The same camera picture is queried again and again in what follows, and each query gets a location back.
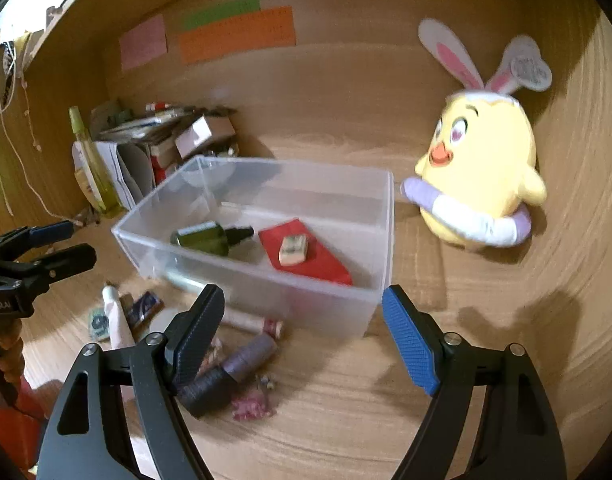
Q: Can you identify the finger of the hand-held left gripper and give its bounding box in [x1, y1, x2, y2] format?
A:
[0, 220, 79, 261]
[0, 242, 98, 306]

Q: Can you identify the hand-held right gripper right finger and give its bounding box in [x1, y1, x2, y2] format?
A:
[381, 284, 569, 480]

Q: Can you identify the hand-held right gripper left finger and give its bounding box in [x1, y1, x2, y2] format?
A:
[36, 284, 226, 480]

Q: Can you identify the dark blue packet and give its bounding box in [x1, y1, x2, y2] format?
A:
[123, 290, 165, 331]

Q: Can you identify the pink scrunchie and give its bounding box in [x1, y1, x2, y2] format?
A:
[231, 392, 278, 421]

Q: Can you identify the white cream tube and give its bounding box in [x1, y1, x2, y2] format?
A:
[102, 284, 137, 351]

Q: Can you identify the clear plastic storage box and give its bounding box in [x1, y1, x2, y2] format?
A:
[111, 155, 396, 340]

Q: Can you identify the person's left hand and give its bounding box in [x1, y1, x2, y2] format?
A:
[0, 320, 32, 411]

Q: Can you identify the purple thread spool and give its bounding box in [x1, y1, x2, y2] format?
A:
[222, 332, 279, 383]

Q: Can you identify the white lip balm stick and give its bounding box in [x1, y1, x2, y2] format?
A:
[221, 310, 286, 338]

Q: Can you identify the round green token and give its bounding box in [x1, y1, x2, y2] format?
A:
[88, 307, 112, 342]

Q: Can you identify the yellow-green spray bottle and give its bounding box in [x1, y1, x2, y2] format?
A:
[68, 106, 123, 218]

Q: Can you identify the white pouch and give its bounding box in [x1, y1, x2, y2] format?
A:
[72, 140, 104, 206]

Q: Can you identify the white folded paper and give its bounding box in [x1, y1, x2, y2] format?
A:
[95, 140, 154, 208]

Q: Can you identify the green dropper bottle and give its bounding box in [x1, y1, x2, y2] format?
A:
[170, 221, 256, 260]

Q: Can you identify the red box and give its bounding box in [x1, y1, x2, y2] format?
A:
[150, 152, 182, 186]

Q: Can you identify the cream mahjong tile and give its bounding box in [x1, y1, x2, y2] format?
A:
[278, 234, 309, 267]

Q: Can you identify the stack of books and papers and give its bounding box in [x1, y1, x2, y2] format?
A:
[91, 100, 237, 161]

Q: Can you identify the small white cardboard box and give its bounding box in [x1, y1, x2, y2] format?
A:
[173, 115, 237, 161]

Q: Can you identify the yellow chick plush toy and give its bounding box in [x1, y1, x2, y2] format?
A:
[400, 17, 554, 253]

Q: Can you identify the pink paper note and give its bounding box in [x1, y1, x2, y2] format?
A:
[119, 14, 168, 72]

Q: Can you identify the orange paper note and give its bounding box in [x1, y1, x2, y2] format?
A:
[178, 6, 297, 66]

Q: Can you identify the green paper note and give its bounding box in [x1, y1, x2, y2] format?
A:
[181, 0, 263, 31]

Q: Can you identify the white paper hang tag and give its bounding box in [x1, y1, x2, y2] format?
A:
[511, 42, 553, 92]

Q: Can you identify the white cable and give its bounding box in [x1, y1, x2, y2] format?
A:
[0, 40, 84, 226]

